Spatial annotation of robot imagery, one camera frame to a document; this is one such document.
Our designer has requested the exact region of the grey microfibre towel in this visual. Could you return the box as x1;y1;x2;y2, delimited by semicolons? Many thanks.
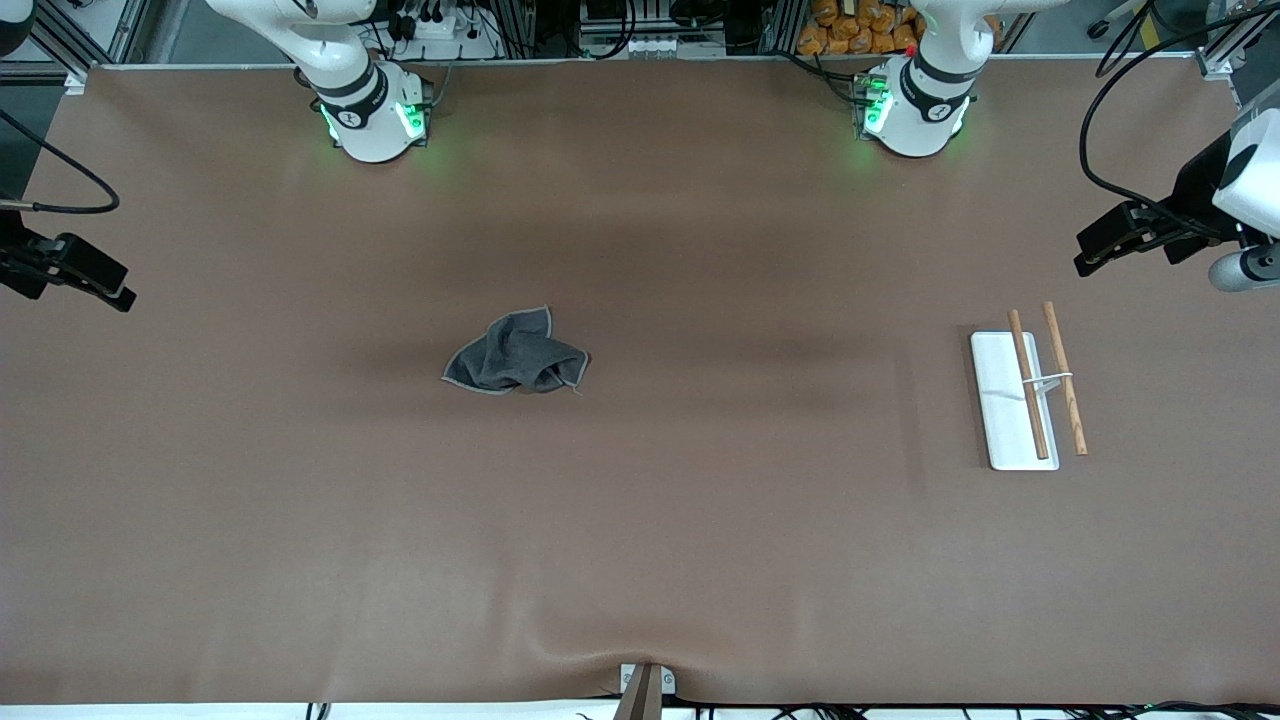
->
441;305;592;396

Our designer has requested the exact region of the orange snack bags pile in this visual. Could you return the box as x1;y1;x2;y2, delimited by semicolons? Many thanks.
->
797;0;926;57

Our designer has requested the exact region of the black electronics box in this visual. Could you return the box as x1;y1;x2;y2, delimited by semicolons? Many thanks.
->
580;0;771;56

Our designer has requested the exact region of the brown table mat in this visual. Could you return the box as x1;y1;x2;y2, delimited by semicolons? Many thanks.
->
0;60;1280;706

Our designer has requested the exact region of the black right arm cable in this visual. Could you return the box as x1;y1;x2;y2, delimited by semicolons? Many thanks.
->
0;110;121;216

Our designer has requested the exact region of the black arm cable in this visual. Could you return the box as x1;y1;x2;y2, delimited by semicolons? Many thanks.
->
1078;0;1280;241
0;110;121;216

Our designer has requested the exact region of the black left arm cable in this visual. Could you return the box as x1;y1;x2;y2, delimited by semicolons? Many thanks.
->
1078;0;1280;241

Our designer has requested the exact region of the aluminium frame profile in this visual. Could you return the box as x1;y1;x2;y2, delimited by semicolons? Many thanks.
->
30;0;151;93
1195;0;1280;83

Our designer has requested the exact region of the metal table clamp bracket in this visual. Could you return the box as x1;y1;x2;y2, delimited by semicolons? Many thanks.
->
618;662;677;720

